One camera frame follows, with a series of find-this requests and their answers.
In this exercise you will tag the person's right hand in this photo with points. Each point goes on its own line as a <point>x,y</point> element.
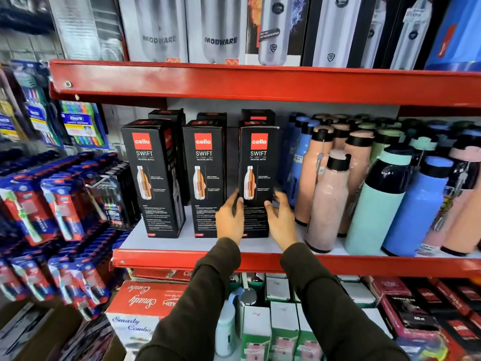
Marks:
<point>285,227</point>

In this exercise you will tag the person's left hand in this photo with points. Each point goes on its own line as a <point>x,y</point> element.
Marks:
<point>230,223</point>

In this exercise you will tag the person's left thumb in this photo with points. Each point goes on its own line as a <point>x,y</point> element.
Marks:
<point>241,211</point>

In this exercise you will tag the person's right thumb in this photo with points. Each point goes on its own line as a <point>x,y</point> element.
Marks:
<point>270,211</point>

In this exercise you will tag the black bottle carton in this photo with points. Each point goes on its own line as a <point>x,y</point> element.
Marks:
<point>259,165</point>

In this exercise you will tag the person's left forearm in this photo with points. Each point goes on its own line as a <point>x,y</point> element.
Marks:
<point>199,308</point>

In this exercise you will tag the person's right forearm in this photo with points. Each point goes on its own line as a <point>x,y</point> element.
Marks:
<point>330,315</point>

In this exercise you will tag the steel flask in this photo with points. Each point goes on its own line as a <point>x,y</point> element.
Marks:
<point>248,300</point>

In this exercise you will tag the group of black bottle boxes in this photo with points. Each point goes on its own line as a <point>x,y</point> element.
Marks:
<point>154,176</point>

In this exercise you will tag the flat red box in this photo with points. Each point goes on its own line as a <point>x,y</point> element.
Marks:
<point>161,274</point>

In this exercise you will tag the red metal shelf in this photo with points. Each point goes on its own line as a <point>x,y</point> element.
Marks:
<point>263,84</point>
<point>360,263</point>

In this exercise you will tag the group of green-white boxes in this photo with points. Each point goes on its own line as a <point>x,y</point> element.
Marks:
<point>280,319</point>

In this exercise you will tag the group of pastel insulated bottles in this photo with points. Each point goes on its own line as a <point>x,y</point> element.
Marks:
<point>379,199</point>

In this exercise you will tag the white plastic bottle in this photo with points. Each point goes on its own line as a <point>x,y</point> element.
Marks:
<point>226,328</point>

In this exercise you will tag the black toothbrush pack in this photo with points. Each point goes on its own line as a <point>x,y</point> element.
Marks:
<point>118,199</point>

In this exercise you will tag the red and white combo box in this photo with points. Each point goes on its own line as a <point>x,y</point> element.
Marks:
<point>139,308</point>

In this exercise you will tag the multicolour toothbrush pack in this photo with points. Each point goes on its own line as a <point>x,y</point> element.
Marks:
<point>83,124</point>

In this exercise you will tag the flame print bottle box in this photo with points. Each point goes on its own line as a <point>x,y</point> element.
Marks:
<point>276,30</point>

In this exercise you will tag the white steel bottle box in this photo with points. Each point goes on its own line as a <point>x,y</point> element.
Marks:
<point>220,30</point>
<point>158,30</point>

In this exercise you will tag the rack of red-blue toothbrush packs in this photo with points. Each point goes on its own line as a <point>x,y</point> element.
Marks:
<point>52,221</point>

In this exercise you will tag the black steel bottle box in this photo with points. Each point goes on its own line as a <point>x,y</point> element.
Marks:
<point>334,31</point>
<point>409,33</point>

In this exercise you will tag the group of red-black boxes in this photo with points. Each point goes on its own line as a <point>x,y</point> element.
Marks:
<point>432,315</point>

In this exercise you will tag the pile of dark packets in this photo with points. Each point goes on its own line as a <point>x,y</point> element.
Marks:
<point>52,338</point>

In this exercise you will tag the hanging blue toothbrush packs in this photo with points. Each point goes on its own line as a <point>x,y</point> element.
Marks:
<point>26,105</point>

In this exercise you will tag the clear plastic bottle box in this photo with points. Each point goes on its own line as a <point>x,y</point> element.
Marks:
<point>82,26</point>

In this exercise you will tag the blue bottle box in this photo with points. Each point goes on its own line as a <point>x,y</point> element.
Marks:
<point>456,37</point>

